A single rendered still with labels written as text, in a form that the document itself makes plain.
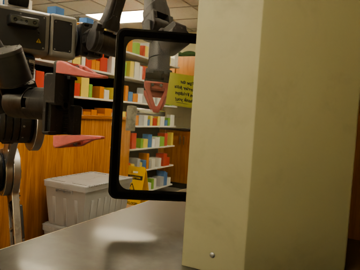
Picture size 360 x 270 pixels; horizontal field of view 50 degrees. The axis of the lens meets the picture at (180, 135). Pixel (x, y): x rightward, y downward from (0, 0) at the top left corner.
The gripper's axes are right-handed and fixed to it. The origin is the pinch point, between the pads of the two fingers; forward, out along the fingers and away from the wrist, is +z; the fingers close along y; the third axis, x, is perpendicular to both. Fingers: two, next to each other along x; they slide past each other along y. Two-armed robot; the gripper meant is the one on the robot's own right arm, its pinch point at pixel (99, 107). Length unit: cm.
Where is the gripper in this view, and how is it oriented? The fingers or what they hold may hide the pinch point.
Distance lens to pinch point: 64.3
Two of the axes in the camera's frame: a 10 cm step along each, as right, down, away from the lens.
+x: 4.4, -0.2, 9.0
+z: 8.9, 0.8, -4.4
